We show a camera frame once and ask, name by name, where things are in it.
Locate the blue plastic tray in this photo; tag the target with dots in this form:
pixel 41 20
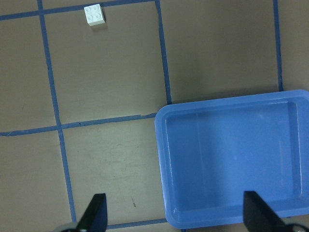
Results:
pixel 211 152

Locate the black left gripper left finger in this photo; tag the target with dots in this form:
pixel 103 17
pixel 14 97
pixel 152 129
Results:
pixel 95 217

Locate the white building block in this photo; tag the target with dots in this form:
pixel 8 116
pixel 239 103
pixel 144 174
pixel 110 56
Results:
pixel 94 15

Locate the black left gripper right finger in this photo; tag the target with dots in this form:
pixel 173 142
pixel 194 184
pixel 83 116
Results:
pixel 259 217

